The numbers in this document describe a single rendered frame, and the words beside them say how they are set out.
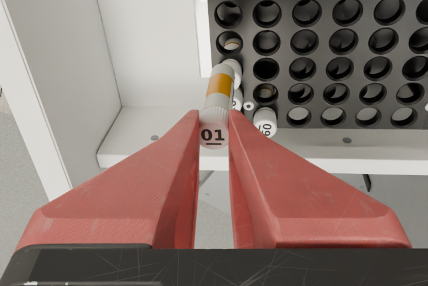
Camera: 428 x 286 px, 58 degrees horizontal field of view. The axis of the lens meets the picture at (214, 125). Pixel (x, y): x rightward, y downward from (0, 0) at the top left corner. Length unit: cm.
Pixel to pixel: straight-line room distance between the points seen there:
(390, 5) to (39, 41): 18
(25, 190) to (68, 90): 159
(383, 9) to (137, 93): 17
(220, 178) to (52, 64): 124
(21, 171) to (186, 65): 150
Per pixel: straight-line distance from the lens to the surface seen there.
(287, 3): 19
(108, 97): 28
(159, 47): 27
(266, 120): 20
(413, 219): 62
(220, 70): 16
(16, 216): 197
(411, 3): 20
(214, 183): 145
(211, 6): 19
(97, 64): 26
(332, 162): 24
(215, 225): 166
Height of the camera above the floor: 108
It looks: 55 degrees down
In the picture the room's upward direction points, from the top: 170 degrees counter-clockwise
